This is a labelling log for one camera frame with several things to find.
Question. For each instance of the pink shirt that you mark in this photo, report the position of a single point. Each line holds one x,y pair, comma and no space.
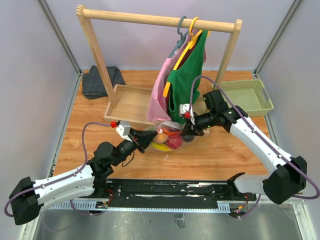
158,105

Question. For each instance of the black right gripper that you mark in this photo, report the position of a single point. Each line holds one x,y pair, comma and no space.
192,129

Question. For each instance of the green sleeveless shirt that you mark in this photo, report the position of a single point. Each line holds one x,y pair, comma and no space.
181,80

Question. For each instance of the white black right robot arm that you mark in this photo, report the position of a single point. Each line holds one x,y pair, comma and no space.
286,174

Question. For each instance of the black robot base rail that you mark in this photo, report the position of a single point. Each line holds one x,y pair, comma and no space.
168,194

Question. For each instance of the dark grey folded cloth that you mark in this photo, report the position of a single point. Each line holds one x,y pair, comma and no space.
92,84

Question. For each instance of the orange fake peach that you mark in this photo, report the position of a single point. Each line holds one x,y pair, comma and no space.
160,138

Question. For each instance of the red fake apple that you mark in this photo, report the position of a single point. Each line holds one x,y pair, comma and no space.
174,142

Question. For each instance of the light green plastic basket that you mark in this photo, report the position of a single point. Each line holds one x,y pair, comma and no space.
250,95

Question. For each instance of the clear zip top bag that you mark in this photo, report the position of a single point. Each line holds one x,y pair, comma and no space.
169,128

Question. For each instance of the dark purple fake eggplant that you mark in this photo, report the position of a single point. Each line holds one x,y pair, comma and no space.
188,138

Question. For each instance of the yellow clothes hanger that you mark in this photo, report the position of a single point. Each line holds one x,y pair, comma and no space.
190,46

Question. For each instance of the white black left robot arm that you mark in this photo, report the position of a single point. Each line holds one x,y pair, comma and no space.
30,197

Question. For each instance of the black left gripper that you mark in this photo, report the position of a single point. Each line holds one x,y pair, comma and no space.
144,137

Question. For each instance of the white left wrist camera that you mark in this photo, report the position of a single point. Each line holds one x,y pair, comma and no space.
123,129

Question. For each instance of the grey-green clothes hanger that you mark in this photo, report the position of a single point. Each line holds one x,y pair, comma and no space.
182,38

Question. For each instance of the yellow fake banana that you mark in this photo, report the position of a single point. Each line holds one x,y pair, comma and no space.
161,147

